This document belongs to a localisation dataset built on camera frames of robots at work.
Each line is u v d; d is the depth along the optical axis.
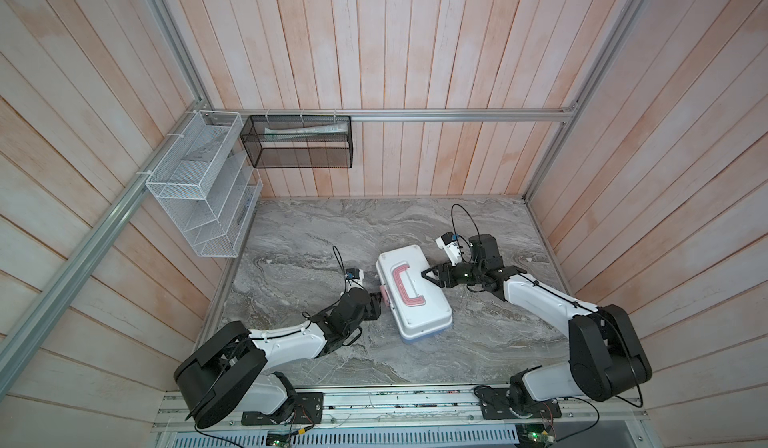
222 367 0.47
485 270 0.69
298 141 1.02
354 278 0.76
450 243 0.78
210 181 0.73
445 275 0.76
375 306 0.77
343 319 0.66
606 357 0.43
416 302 0.79
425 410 0.74
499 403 0.73
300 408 0.73
